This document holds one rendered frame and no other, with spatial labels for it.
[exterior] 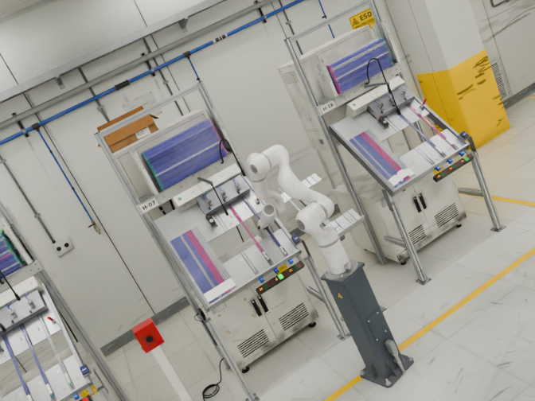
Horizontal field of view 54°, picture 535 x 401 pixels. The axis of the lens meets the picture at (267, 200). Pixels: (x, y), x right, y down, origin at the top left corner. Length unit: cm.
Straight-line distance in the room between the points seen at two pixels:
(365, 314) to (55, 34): 345
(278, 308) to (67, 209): 219
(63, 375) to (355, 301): 170
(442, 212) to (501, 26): 322
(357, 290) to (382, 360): 46
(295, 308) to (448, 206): 145
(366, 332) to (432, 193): 156
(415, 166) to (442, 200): 59
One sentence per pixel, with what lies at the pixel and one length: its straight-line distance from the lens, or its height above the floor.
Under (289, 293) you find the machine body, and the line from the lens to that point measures 377.
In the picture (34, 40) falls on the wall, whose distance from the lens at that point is 500.
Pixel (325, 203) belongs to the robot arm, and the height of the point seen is 110.
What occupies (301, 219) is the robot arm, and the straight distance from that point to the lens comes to 273.
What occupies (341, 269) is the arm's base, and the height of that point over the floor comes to 73.
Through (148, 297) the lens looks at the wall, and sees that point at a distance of 524.
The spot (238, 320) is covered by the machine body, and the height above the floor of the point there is 39.
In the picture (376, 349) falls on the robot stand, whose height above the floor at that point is 22.
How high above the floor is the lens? 202
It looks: 16 degrees down
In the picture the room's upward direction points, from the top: 26 degrees counter-clockwise
